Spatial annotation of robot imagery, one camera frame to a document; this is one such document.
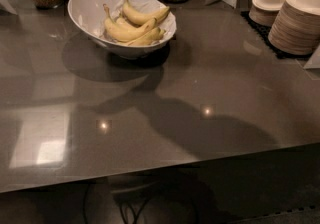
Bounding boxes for yellow banana bottom front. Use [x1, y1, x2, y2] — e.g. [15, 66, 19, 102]
[126, 27, 165, 46]

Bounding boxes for yellow banana left curved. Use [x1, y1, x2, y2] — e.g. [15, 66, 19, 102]
[103, 4, 160, 42]

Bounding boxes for yellow banana back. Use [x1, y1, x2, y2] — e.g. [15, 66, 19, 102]
[122, 0, 170, 25]

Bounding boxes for white oval bowl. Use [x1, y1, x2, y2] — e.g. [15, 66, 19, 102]
[68, 0, 176, 59]

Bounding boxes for black rubber mat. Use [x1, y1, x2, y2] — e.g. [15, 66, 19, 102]
[240, 11, 312, 59]

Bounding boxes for small stack paper bowls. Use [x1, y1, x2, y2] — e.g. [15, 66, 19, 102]
[249, 0, 285, 27]

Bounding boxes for large stack paper bowls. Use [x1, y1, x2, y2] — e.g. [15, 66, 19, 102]
[268, 0, 320, 55]

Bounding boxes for black cable under table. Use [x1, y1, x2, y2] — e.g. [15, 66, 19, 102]
[82, 181, 158, 224]

